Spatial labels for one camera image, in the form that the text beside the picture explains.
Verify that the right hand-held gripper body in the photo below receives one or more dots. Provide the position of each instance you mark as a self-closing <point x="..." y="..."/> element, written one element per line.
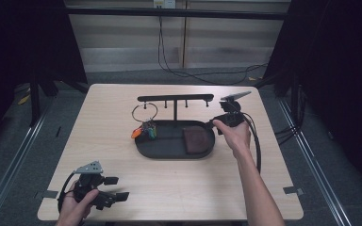
<point x="232" y="114"/>

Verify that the aluminium floor rail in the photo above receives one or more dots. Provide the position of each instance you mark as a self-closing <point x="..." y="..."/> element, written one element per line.
<point x="314" y="163"/>
<point x="11" y="163"/>

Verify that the black key rack with tray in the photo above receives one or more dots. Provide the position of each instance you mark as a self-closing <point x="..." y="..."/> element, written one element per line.
<point x="169" y="147"/>

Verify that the grey tape strip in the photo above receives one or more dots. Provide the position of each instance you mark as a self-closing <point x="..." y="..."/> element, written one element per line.
<point x="293" y="190"/>
<point x="45" y="194"/>

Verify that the black horizontal frame bar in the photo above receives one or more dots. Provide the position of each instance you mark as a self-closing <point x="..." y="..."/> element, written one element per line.
<point x="176" y="13"/>

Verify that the black stand pole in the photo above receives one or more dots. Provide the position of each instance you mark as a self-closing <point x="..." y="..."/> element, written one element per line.
<point x="35" y="100"/>

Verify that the person's right hand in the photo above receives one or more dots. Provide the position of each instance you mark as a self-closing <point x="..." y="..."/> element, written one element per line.
<point x="237" y="138"/>

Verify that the key bunch with coloured tags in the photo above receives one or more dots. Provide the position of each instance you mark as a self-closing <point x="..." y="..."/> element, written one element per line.
<point x="145" y="124"/>

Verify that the person's left hand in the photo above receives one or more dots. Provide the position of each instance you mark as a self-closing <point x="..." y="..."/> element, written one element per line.
<point x="75" y="210"/>

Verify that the small black floor strip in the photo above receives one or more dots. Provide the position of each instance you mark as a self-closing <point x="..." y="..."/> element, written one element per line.
<point x="58" y="132"/>

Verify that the yellow floor scrap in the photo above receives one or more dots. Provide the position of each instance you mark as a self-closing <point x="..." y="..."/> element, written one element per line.
<point x="24" y="99"/>

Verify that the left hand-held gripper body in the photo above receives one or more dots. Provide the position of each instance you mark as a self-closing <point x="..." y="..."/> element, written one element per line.
<point x="89" y="185"/>

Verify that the black curtain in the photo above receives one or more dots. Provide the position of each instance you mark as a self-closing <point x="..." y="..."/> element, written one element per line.
<point x="22" y="40"/>
<point x="336" y="62"/>

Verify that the white wall socket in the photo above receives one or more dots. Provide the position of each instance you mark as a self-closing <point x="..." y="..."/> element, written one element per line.
<point x="164" y="3"/>

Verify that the brown zip pouch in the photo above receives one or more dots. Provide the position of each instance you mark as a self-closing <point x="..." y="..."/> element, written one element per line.
<point x="198" y="139"/>

